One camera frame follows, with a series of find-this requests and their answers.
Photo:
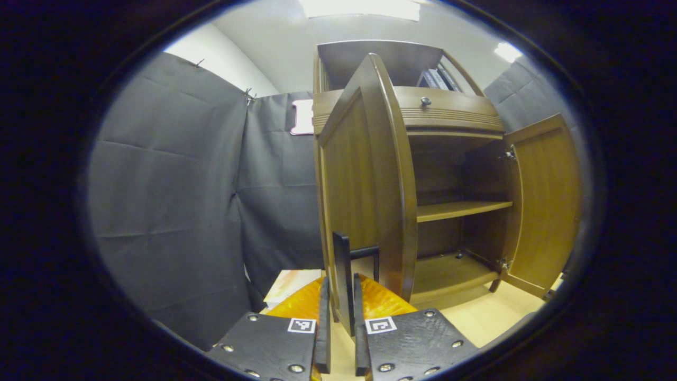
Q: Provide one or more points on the wooden drawer with black knob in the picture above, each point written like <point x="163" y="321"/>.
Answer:
<point x="455" y="106"/>

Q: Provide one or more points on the large ceiling light panel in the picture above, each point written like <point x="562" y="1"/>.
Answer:
<point x="359" y="8"/>

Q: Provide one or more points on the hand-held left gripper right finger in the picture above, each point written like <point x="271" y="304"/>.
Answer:
<point x="360" y="344"/>

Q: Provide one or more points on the wooden double-door shoe cabinet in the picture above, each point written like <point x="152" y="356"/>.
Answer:
<point x="455" y="209"/>

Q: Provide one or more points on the black backdrop cloth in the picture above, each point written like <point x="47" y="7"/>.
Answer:
<point x="169" y="185"/>

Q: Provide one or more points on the blue-grey book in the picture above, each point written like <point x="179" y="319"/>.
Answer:
<point x="437" y="79"/>

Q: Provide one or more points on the wooden cabinet door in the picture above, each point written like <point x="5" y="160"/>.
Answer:
<point x="359" y="174"/>
<point x="545" y="201"/>

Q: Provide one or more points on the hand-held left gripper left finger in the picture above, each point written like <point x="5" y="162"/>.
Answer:
<point x="323" y="338"/>

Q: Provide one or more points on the short dark book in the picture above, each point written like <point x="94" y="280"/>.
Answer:
<point x="424" y="81"/>

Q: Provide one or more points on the small ceiling light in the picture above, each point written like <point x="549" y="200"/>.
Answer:
<point x="508" y="51"/>

